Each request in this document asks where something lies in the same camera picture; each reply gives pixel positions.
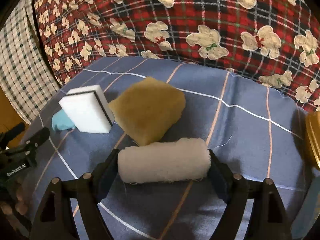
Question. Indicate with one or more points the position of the white towel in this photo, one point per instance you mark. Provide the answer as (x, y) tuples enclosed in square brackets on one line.
[(186, 159)]

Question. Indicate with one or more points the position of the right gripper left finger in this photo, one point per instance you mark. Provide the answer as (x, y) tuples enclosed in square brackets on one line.
[(97, 183)]

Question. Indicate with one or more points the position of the green white checked cloth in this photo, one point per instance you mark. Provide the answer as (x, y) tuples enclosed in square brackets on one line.
[(25, 77)]

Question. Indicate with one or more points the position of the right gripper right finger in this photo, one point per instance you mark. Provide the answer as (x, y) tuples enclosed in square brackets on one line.
[(225, 183)]

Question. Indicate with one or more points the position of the yellow sponge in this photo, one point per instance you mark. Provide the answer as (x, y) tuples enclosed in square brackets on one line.
[(147, 109)]

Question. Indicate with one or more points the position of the light blue cloth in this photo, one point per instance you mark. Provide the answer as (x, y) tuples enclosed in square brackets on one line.
[(61, 121)]

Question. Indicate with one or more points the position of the white black melamine sponge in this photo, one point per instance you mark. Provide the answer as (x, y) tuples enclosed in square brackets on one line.
[(88, 109)]

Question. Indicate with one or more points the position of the red plaid bear blanket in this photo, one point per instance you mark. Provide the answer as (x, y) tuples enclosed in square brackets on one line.
[(272, 42)]

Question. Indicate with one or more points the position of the blue plaid table cloth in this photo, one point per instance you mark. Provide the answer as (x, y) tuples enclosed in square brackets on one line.
[(255, 130)]

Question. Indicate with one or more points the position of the gold lid round tin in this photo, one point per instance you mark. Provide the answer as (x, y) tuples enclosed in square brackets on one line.
[(312, 138)]

